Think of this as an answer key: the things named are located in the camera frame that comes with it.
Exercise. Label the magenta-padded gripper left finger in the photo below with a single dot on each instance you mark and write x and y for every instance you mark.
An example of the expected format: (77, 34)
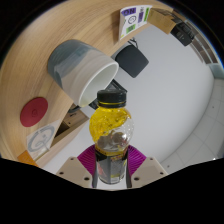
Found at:
(76, 170)

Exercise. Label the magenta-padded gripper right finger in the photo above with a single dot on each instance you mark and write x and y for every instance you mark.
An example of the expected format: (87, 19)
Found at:
(147, 170)

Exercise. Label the clear bottle with black cap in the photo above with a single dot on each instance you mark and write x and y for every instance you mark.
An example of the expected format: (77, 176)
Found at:
(111, 126)

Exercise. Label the flat round red coaster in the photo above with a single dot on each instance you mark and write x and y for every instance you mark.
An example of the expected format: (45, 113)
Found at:
(34, 112)

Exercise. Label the grey and white mug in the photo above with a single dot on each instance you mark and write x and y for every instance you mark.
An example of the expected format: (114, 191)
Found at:
(80, 66)

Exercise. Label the black carton box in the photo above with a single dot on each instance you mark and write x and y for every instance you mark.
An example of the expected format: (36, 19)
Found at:
(182, 32)

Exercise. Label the white green purple leaflet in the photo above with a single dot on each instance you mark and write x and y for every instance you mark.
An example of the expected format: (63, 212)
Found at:
(135, 21)

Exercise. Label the brown cardboard box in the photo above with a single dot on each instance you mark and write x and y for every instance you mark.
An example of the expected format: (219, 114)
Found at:
(161, 20)

